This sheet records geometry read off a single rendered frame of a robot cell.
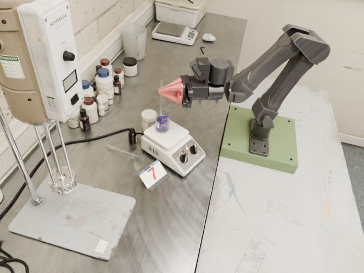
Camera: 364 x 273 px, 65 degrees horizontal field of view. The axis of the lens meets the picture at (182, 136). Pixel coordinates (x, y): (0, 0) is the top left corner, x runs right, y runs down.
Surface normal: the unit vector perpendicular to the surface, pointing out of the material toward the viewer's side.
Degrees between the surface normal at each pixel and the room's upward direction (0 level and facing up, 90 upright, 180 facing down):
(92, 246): 0
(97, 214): 0
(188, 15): 93
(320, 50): 90
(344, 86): 90
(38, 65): 90
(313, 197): 0
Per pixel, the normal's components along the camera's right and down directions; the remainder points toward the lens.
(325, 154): 0.10, -0.73
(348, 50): -0.24, 0.65
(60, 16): 0.96, 0.24
